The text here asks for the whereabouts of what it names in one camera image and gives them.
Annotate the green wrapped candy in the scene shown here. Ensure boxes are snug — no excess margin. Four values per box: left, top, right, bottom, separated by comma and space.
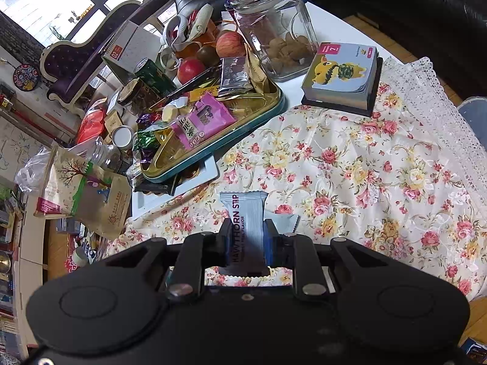
133, 127, 160, 151

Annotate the jar with patterned lid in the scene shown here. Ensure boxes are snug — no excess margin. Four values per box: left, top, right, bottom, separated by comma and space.
118, 78, 160, 115

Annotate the clear plastic bag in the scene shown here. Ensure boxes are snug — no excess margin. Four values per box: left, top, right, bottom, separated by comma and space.
15, 146, 52, 194

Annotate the brown paper snack bag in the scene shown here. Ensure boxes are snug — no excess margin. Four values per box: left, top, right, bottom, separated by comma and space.
34, 146, 132, 238

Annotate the pale red apple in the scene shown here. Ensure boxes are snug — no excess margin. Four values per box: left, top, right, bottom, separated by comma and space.
216, 31, 246, 57

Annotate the black leather sofa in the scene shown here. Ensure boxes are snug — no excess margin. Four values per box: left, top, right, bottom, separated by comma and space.
289, 0, 487, 99

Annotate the white plastic gadget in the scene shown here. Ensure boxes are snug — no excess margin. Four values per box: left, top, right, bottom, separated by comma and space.
163, 4, 214, 52

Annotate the floral tablecloth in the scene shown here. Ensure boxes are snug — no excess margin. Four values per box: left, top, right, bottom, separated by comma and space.
104, 57, 487, 301

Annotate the cartoon calendar block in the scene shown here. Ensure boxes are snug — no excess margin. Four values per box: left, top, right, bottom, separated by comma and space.
300, 42, 384, 118

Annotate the brown kiwi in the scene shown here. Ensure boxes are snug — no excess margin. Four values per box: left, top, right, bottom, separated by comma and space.
196, 45, 221, 67

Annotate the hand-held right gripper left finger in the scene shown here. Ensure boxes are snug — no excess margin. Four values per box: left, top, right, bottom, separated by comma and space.
97, 218, 249, 301

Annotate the clear empty jar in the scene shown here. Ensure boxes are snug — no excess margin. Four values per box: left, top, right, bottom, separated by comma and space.
91, 137, 122, 170

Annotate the pink snack packet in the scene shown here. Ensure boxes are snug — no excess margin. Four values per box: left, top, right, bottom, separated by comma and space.
169, 93, 237, 151

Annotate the teal tin of candy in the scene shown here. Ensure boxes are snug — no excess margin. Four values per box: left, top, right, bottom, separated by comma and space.
141, 51, 285, 183

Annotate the purple chaise sofa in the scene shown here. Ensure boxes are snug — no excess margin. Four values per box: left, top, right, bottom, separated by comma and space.
40, 0, 176, 116

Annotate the blue stool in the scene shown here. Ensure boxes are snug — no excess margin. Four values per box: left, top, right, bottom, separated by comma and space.
458, 97, 487, 130

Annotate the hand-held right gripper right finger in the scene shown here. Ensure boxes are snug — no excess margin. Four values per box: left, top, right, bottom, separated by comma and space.
264, 218, 385, 301

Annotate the black chocolate packet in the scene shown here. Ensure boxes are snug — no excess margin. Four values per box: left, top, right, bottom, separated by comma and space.
133, 179, 179, 196

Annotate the white desk calendar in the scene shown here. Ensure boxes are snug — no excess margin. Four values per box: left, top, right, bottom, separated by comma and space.
101, 21, 168, 84

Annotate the green can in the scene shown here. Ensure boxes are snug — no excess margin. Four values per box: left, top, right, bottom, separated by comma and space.
135, 58, 176, 96

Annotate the round colourful wall plate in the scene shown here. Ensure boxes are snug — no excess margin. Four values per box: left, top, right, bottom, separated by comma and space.
13, 64, 40, 92

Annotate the white board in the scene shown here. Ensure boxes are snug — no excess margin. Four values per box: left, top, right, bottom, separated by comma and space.
131, 156, 219, 221

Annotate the orange snack packet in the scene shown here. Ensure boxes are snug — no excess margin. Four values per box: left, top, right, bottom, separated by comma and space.
76, 108, 107, 145

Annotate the silver foil packet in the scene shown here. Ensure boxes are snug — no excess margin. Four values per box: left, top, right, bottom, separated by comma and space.
218, 56, 254, 96

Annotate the large glass cookie jar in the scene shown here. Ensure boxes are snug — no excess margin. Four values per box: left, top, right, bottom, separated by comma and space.
224, 0, 320, 80

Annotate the white cabinet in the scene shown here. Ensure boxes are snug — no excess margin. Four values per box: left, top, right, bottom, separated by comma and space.
0, 182, 50, 358

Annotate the grey snack strip packet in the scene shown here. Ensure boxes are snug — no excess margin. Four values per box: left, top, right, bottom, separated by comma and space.
219, 191, 300, 278

